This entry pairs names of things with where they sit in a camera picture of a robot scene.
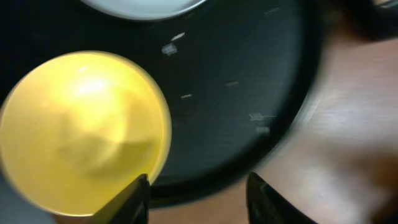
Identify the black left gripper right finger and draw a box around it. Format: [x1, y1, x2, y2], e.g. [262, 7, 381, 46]
[246, 172, 315, 224]

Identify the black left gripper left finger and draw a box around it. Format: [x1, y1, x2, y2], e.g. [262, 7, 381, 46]
[85, 174, 150, 224]

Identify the yellow bowl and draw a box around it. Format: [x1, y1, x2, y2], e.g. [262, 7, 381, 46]
[1, 51, 172, 217]

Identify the round black tray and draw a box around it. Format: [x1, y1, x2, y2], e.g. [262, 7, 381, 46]
[1, 0, 323, 208]

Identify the grey round plate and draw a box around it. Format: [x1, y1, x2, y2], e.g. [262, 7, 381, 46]
[81, 0, 206, 21]

